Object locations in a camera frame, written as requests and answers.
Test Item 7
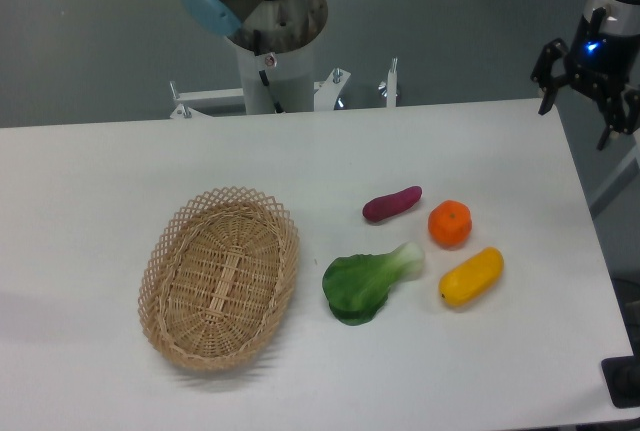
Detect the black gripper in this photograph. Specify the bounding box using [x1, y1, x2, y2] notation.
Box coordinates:
[530, 6, 639, 151]

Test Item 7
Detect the yellow mango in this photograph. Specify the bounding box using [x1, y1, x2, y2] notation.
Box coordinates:
[438, 247, 504, 307]

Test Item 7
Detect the purple sweet potato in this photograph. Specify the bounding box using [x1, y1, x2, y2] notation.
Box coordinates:
[362, 186, 422, 223]

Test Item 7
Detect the black cable on pedestal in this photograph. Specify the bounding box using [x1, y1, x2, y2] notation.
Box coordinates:
[251, 29, 285, 115]

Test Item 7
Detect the green bok choy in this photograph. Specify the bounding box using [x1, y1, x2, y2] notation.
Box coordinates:
[322, 242, 425, 326]

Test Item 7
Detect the white pedestal mount frame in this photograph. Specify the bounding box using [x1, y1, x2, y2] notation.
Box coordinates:
[168, 35, 401, 120]

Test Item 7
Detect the oval woven wicker basket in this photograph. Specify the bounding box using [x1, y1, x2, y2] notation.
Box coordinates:
[138, 187, 299, 371]

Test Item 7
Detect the orange tangerine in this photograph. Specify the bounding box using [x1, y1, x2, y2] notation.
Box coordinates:
[427, 200, 473, 248]

